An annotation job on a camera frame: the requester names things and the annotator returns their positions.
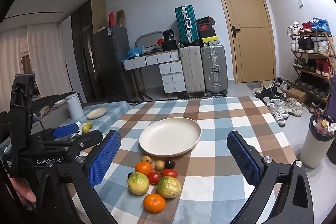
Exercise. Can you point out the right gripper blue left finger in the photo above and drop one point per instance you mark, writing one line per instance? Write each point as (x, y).
(91, 169)

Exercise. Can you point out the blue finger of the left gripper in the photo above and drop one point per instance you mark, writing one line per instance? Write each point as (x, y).
(69, 129)

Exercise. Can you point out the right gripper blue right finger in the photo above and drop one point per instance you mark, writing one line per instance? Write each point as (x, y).
(251, 164)

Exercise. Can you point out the green guava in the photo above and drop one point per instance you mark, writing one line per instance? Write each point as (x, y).
(138, 183)
(168, 187)

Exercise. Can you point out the orange mandarin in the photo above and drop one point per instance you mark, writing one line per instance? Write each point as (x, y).
(154, 203)
(143, 167)

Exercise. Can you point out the person's left hand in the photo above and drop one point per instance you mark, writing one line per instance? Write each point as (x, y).
(23, 189)

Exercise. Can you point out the white cylindrical canister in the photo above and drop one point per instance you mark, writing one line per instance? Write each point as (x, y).
(74, 106)

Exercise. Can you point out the small green lime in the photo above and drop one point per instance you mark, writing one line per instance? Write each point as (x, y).
(87, 127)

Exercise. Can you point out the small cream plate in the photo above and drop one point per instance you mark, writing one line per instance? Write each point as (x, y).
(96, 113)

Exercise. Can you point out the left brown longan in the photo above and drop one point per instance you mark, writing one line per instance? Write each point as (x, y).
(147, 159)

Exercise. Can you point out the brown longan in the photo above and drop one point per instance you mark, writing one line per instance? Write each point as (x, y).
(159, 165)
(147, 159)

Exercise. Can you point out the checkered tablecloth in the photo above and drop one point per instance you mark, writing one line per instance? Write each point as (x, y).
(213, 189)

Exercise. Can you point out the round red tomato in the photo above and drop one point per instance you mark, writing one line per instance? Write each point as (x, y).
(154, 177)

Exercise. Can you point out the right brown longan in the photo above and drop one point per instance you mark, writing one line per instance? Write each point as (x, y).
(159, 165)

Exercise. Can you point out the oblong red tomato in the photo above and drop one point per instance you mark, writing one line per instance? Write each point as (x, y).
(169, 172)

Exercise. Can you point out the large cream plate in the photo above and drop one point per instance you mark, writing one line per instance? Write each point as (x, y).
(170, 137)

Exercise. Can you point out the white trash bin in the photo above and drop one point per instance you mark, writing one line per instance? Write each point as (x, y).
(319, 137)

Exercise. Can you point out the cardboard box on floor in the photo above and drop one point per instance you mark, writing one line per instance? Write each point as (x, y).
(296, 94)

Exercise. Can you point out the white curtains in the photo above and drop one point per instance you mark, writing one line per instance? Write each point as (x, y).
(46, 53)

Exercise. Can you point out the silver suitcase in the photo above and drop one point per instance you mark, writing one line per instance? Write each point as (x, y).
(215, 69)

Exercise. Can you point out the dark grey refrigerator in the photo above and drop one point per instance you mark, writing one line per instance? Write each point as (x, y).
(110, 49)

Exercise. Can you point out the white drawer desk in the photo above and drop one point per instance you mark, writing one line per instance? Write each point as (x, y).
(170, 67)

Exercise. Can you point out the beige suitcase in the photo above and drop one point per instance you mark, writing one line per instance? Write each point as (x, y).
(192, 69)

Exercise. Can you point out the wooden shoe rack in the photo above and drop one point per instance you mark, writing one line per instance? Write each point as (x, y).
(314, 63)

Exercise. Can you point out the stacked shoe boxes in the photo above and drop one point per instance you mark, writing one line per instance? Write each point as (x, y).
(207, 32)

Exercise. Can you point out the wooden door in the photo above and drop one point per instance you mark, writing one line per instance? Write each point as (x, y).
(251, 40)

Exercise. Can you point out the teal suitcase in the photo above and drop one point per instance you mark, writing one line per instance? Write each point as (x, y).
(187, 25)

